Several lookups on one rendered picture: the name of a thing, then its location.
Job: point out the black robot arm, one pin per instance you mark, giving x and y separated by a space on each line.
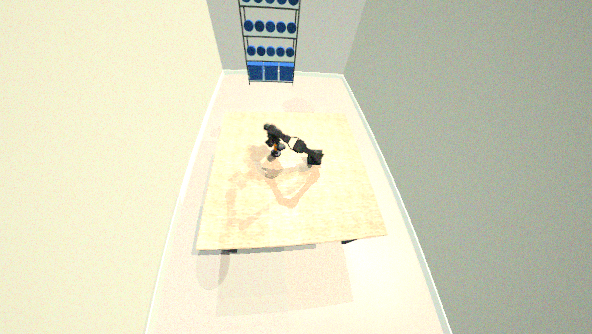
299 145

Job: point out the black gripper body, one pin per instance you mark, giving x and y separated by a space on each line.
280 146

